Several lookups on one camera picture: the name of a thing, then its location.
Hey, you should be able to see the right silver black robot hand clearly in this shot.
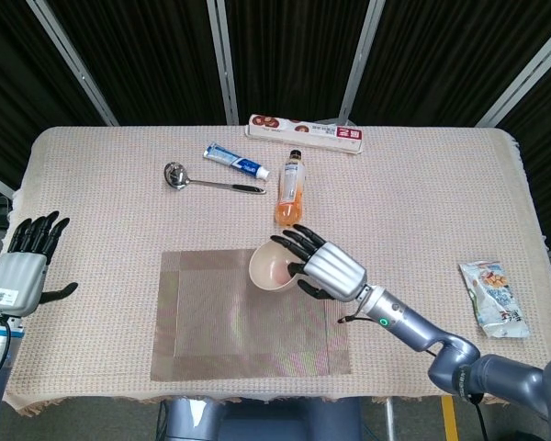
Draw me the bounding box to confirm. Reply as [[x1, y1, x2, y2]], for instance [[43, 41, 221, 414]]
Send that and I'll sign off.
[[269, 223, 368, 304]]

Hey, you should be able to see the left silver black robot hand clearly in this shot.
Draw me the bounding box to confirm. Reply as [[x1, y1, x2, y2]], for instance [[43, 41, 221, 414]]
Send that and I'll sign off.
[[0, 209, 79, 318]]

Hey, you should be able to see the light brown bowl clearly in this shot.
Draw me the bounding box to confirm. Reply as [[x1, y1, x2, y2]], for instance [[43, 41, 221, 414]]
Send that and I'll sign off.
[[248, 241, 309, 294]]

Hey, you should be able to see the brown woven placemat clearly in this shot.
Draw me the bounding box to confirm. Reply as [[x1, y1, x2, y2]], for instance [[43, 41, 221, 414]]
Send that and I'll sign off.
[[150, 247, 353, 382]]

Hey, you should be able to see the orange drink bottle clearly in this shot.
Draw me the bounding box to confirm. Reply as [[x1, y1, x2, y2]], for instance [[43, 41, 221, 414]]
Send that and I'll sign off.
[[274, 148, 308, 229]]

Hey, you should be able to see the beige woven tablecloth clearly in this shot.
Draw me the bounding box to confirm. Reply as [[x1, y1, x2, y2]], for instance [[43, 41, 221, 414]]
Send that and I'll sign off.
[[2, 124, 551, 419]]

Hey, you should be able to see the long white cardboard box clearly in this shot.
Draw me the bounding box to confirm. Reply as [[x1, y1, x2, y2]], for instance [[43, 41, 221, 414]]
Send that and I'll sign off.
[[244, 113, 366, 156]]

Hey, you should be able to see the blue white toothpaste tube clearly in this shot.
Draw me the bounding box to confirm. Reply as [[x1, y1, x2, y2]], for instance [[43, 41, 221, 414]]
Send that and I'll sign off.
[[203, 142, 272, 180]]

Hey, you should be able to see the silver table leg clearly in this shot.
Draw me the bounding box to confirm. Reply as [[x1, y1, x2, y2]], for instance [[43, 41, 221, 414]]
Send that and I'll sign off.
[[381, 397, 397, 441]]

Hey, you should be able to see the white snack bag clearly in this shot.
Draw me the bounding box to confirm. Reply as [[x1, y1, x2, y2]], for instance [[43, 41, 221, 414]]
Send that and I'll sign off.
[[457, 259, 533, 340]]

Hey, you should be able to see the grey blue robot torso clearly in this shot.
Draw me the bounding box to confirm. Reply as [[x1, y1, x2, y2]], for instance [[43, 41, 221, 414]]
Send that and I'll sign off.
[[158, 397, 364, 441]]

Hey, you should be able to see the dark pleated screen panel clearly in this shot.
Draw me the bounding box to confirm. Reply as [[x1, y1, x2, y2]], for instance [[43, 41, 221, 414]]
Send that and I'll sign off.
[[498, 68, 551, 258], [224, 0, 373, 126], [351, 0, 551, 128], [45, 0, 226, 128], [0, 0, 107, 189]]

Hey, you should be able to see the steel ladle black handle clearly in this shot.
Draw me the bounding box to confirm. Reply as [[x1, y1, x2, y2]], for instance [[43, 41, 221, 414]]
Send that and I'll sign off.
[[163, 161, 267, 197]]

